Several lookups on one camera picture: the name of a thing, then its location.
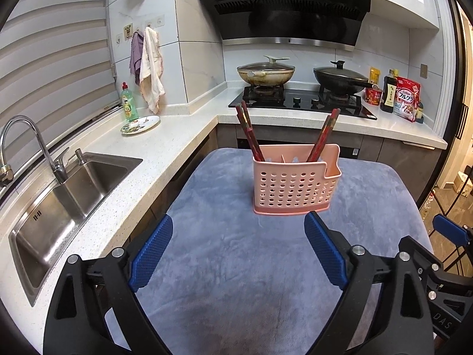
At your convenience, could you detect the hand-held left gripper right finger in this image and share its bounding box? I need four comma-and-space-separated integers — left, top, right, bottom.
304, 210, 436, 355

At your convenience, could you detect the purple towel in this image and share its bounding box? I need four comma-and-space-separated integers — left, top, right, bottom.
129, 31, 145, 86

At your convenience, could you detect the red instant noodle cup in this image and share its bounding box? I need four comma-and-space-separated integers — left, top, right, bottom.
364, 86, 383, 105

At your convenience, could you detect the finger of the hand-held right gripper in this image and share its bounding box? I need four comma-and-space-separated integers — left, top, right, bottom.
401, 235, 473, 296
432, 214, 473, 253

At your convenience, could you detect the dark soy sauce bottle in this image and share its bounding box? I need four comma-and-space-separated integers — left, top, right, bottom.
380, 70, 399, 114

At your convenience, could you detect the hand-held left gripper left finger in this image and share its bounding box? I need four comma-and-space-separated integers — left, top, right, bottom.
43, 214, 174, 355

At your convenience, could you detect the beige wok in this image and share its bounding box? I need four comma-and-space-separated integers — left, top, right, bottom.
237, 67, 296, 86

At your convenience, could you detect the chrome faucet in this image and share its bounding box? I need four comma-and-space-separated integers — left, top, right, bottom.
0, 116, 71, 189

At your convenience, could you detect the black range hood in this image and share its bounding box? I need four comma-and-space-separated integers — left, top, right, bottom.
194, 0, 373, 51

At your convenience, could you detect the green dish soap bottle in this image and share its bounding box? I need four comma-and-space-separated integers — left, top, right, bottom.
121, 82, 140, 122

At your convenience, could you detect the white window blind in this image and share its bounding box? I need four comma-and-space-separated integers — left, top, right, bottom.
0, 0, 119, 163

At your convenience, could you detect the glass sliding door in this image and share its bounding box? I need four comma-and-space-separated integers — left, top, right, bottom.
417, 0, 473, 237

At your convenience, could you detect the stainless steel sink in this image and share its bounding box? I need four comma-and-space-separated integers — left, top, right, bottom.
8, 151, 143, 307

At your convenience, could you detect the red and white cereal bag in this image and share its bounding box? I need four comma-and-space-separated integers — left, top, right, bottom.
392, 76, 422, 122

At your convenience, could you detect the black wok lid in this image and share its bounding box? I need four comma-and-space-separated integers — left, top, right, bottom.
314, 60, 368, 82

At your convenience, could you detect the patterned plate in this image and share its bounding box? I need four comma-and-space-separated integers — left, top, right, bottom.
120, 115, 161, 136

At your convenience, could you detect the brown base cabinet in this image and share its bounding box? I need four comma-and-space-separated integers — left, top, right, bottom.
216, 122, 444, 204

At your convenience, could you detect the cream towel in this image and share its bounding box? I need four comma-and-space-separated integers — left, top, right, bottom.
139, 27, 165, 115

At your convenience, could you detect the glass wok lid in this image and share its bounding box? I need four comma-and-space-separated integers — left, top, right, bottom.
237, 55, 295, 74

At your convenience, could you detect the black gas stove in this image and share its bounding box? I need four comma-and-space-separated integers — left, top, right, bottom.
228, 85, 378, 121

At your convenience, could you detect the pink perforated utensil holder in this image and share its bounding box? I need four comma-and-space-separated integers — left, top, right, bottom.
253, 144, 341, 215

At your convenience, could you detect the black wok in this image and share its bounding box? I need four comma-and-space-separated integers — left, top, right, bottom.
313, 72, 374, 96

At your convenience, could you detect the blue-grey plush blanket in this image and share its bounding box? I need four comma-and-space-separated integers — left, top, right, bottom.
104, 147, 435, 355

